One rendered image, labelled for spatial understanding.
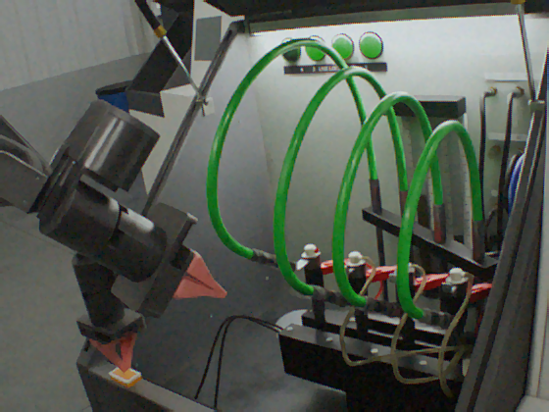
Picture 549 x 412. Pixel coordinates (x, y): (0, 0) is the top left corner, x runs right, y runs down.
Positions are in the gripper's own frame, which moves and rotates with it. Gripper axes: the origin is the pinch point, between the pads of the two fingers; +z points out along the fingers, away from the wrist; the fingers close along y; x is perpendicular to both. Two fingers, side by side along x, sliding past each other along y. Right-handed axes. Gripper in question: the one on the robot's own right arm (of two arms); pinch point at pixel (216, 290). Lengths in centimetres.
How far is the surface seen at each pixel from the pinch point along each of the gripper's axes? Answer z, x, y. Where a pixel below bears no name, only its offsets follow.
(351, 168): 8.4, -0.2, 19.2
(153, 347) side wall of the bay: 27, 45, -16
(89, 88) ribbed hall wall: 195, 700, 127
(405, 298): 16.5, -9.1, 8.7
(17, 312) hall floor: 98, 297, -75
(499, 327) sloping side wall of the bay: 25.5, -16.5, 10.8
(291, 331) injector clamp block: 31.9, 20.5, -0.8
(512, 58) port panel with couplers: 31, 2, 52
